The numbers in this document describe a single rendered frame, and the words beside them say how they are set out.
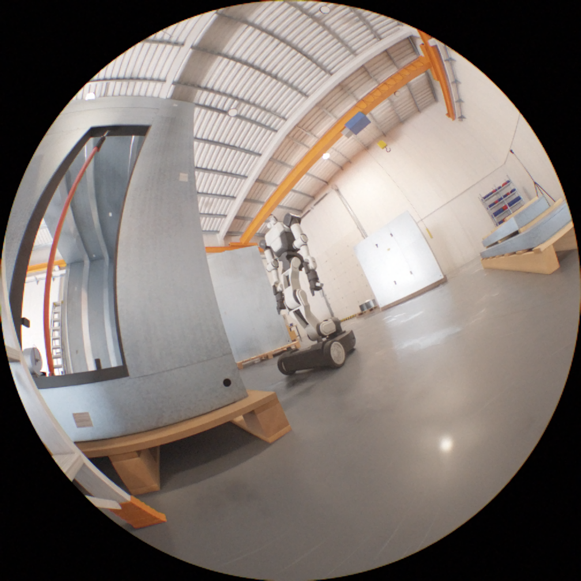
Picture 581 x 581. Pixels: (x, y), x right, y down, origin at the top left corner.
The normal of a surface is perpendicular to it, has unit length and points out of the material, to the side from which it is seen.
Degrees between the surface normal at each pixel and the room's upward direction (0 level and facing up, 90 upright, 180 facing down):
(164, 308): 90
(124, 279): 90
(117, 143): 180
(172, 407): 90
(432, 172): 90
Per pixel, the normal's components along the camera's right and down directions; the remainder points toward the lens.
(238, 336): 0.30, -0.34
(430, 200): -0.73, 0.11
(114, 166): 0.35, 0.91
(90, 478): 0.67, -0.37
